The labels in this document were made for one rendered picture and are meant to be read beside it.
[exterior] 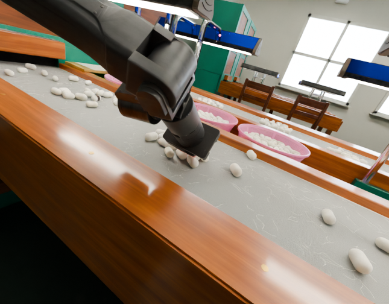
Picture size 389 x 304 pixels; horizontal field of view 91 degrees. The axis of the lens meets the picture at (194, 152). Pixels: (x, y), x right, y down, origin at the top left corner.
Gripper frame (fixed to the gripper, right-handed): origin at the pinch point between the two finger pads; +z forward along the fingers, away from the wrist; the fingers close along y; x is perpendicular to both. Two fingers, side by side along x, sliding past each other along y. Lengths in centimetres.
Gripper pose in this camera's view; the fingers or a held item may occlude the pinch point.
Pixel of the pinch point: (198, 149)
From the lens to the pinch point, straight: 46.2
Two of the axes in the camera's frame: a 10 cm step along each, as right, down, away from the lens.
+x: -5.1, 8.4, -1.8
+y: -8.4, -4.3, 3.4
